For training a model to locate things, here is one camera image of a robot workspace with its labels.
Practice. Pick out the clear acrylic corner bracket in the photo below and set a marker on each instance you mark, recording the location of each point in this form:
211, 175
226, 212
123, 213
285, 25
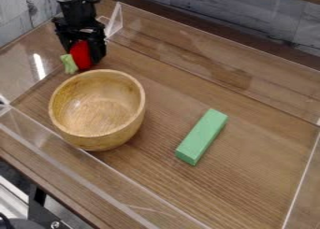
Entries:
112, 23

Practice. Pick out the clear acrylic tray wall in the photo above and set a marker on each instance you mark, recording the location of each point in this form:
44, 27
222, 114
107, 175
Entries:
251, 182

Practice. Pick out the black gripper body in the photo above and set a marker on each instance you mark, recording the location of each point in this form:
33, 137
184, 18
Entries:
77, 24

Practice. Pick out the wooden bowl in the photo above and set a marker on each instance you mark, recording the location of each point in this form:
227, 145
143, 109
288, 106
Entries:
96, 109

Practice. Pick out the green rectangular block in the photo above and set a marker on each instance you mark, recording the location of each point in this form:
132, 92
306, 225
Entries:
201, 136

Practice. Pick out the red plush fruit green leaf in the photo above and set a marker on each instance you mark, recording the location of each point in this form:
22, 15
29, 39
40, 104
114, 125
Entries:
76, 60

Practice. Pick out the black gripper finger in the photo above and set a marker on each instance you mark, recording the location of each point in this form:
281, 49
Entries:
96, 48
67, 41

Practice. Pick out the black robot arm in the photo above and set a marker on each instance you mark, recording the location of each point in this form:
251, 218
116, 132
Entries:
80, 32

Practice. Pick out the black metal table leg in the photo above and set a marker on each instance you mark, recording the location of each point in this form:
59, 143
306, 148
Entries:
36, 196

